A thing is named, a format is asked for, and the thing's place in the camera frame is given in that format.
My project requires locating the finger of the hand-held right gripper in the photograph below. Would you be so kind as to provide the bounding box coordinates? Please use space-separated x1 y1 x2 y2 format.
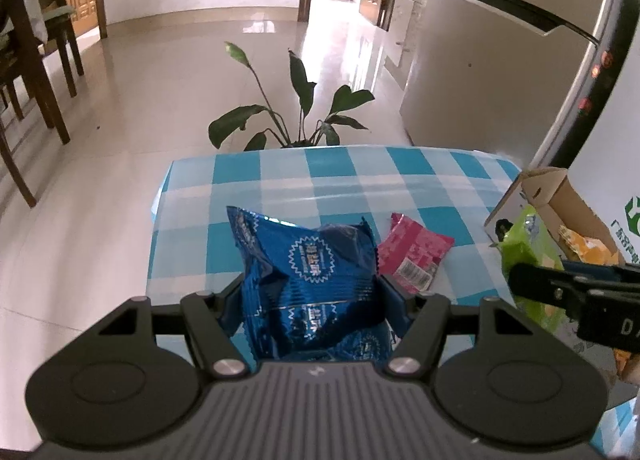
507 262 593 313

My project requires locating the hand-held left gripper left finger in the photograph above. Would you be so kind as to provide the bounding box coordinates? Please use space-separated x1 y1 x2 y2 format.
97 277 248 381

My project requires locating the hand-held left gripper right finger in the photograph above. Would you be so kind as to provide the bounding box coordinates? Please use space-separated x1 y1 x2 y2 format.
377 275 533 380

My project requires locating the green snack packet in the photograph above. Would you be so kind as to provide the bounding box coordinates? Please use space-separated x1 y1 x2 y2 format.
500 205 568 333

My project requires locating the blue snack packet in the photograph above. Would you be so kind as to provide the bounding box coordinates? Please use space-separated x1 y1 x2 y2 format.
226 206 398 363

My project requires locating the cardboard box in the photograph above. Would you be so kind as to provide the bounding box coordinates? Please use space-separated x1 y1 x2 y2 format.
483 167 640 386

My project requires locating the pink snack packet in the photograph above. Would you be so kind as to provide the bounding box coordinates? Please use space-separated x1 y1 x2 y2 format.
376 212 456 295

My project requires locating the blue checkered tablecloth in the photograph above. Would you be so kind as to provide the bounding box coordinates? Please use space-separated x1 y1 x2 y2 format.
146 144 640 460

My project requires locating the white printed board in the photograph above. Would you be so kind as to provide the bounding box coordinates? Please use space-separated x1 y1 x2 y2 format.
565 0 640 265

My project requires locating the silver refrigerator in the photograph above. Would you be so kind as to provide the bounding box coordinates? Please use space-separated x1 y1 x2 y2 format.
398 0 631 171

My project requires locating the green potted plant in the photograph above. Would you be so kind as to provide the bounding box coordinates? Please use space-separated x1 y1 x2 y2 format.
207 41 376 151

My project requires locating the white cabinet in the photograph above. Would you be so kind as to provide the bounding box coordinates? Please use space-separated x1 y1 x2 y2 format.
382 0 426 90

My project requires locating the dark wooden chair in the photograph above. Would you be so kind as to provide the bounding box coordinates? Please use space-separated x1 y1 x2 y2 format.
0 0 72 208

